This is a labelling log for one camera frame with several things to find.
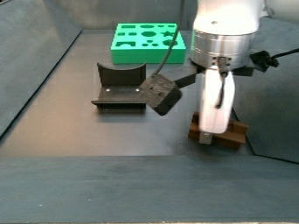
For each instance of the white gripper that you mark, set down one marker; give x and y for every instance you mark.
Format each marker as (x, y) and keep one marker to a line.
(217, 99)

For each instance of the brown star prism object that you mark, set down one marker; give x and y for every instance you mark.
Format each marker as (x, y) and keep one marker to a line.
(231, 138)

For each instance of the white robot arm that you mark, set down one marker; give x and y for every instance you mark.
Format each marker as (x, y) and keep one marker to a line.
(223, 31)

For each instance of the black curved fixture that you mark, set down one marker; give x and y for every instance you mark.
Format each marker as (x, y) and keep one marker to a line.
(120, 86)

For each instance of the green shape sorter block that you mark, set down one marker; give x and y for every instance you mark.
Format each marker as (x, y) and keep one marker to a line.
(142, 42)

